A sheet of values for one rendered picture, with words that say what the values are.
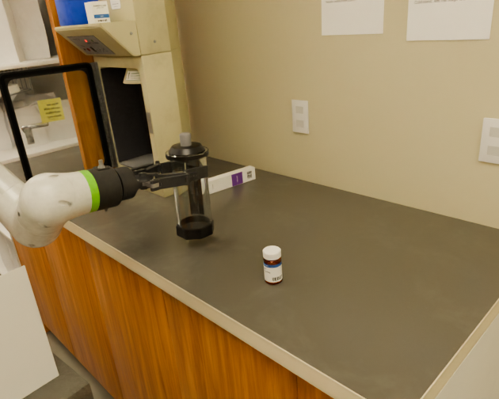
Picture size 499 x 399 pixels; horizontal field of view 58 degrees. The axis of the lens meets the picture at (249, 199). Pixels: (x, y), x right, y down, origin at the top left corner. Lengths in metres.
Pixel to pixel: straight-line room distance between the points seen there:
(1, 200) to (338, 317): 0.74
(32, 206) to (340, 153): 0.97
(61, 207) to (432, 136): 0.97
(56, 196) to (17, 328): 0.26
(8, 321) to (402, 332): 0.67
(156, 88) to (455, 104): 0.88
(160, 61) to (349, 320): 0.98
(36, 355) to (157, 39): 0.99
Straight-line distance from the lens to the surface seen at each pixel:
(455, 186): 1.36
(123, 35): 1.44
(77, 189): 0.96
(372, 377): 0.81
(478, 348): 1.00
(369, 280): 1.04
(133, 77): 1.58
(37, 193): 0.94
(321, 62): 1.50
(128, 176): 1.02
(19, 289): 0.80
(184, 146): 1.12
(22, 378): 0.88
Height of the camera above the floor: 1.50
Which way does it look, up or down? 23 degrees down
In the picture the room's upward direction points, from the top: 5 degrees counter-clockwise
